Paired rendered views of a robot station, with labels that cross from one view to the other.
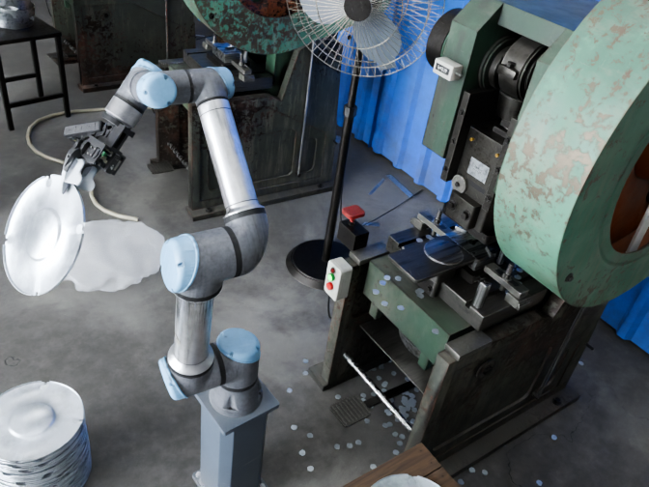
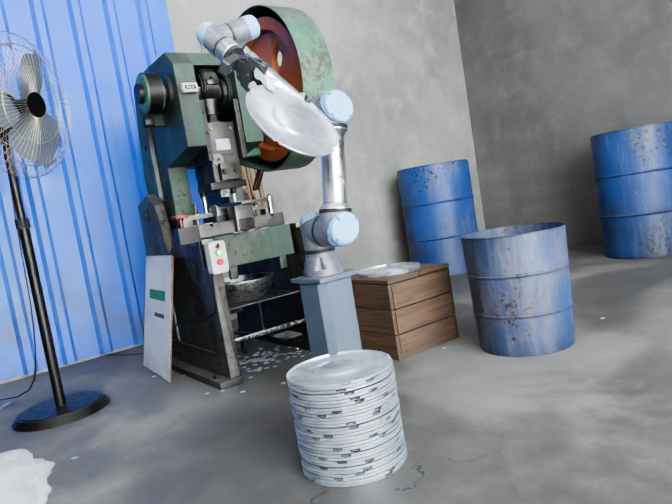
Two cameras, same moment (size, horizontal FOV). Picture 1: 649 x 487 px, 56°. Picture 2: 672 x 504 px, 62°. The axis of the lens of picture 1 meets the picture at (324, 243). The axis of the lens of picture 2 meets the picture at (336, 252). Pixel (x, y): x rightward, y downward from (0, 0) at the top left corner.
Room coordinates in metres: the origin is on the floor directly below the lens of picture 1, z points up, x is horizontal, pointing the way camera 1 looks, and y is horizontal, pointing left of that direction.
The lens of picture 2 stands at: (0.94, 2.27, 0.71)
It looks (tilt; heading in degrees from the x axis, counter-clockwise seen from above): 5 degrees down; 274
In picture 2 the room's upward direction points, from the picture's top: 9 degrees counter-clockwise
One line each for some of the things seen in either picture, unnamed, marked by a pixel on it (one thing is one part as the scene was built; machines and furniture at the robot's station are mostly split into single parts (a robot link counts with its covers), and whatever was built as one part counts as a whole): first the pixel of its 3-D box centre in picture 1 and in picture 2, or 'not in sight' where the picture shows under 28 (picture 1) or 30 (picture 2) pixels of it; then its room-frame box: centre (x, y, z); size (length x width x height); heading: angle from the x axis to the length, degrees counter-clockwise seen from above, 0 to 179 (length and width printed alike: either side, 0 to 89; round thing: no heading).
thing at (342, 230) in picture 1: (351, 246); (189, 247); (1.72, -0.09, 0.62); 0.10 x 0.06 x 0.20; 39
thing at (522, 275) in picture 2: not in sight; (519, 286); (0.37, -0.08, 0.24); 0.42 x 0.42 x 0.48
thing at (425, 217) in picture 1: (435, 220); (194, 215); (1.76, -0.36, 0.76); 0.17 x 0.06 x 0.10; 39
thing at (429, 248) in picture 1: (427, 272); (244, 215); (1.52, -0.33, 0.72); 0.25 x 0.14 x 0.14; 129
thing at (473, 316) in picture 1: (463, 268); (230, 226); (1.63, -0.47, 0.68); 0.45 x 0.30 x 0.06; 39
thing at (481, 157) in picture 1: (486, 175); (220, 151); (1.60, -0.44, 1.04); 0.17 x 0.15 x 0.30; 129
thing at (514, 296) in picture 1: (509, 278); (257, 205); (1.50, -0.58, 0.76); 0.17 x 0.06 x 0.10; 39
